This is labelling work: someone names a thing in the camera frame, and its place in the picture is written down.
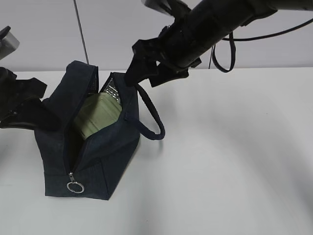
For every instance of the navy blue lunch bag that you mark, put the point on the navy blue lunch bag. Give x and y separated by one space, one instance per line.
94 167

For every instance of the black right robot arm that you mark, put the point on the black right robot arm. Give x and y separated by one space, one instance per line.
213 20

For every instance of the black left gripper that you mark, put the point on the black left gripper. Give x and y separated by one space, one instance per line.
32 113

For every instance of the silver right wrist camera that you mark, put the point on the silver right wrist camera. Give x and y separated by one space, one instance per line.
168 7

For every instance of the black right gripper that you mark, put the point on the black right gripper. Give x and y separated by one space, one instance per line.
164 58

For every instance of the green lid glass food container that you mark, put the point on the green lid glass food container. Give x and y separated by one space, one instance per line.
98 111

